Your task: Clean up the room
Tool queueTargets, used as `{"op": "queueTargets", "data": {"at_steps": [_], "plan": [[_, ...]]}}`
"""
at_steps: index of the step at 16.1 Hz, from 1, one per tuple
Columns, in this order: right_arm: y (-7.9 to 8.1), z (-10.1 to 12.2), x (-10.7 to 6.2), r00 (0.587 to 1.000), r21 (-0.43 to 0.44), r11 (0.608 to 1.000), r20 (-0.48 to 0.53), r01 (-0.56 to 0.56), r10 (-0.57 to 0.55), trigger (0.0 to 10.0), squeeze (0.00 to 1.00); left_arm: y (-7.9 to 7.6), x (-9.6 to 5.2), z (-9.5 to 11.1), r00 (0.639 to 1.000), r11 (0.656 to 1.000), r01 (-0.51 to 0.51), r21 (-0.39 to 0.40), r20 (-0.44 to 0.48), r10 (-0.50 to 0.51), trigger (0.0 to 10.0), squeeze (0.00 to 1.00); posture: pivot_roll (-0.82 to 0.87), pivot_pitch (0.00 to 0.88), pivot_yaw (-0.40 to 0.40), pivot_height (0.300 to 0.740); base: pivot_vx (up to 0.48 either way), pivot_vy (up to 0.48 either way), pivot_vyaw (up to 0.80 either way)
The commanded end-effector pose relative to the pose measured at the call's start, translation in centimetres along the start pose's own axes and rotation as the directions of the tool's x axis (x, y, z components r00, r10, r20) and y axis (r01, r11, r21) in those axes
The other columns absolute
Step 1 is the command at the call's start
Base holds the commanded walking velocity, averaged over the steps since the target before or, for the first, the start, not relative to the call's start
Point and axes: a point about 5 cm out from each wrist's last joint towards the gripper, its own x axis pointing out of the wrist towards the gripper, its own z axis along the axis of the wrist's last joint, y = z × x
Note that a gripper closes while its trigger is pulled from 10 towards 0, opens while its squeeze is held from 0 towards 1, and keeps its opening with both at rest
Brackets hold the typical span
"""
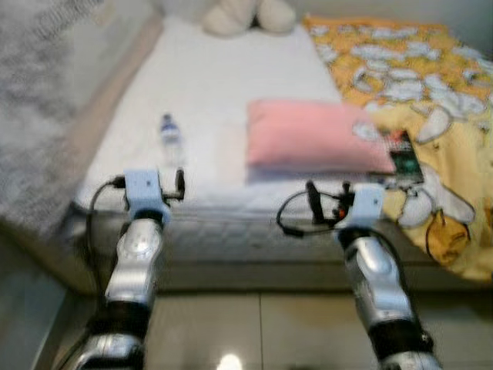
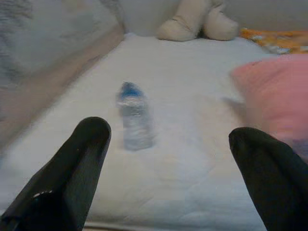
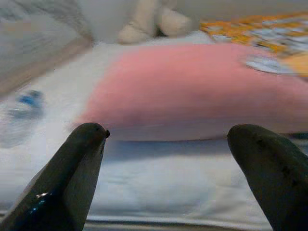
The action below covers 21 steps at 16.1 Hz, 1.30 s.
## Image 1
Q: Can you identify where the dark book with red cover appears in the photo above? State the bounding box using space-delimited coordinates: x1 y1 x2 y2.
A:
387 130 425 187

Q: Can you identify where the pink pillow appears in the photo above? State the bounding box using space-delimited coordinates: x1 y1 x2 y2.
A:
245 99 396 175

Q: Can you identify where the clear plastic water bottle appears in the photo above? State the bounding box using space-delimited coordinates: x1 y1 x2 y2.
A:
158 113 186 167

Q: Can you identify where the grey bed base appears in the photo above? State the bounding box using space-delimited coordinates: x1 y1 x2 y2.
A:
69 258 467 295

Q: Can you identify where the white quilted mattress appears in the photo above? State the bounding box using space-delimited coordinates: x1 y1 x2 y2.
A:
68 14 432 271

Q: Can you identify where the grey printed headboard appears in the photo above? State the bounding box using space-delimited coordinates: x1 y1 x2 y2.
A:
0 0 164 241

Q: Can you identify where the beige plush toy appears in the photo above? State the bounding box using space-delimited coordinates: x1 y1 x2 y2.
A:
202 0 298 38

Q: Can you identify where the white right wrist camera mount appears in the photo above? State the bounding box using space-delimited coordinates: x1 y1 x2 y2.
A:
339 183 385 230

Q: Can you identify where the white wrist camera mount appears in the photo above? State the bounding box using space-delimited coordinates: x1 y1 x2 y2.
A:
339 183 385 230
123 169 165 221

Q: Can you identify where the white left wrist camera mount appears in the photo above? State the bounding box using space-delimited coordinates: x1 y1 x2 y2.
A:
123 169 165 221

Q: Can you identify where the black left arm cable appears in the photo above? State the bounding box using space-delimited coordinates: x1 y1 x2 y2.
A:
85 176 128 298

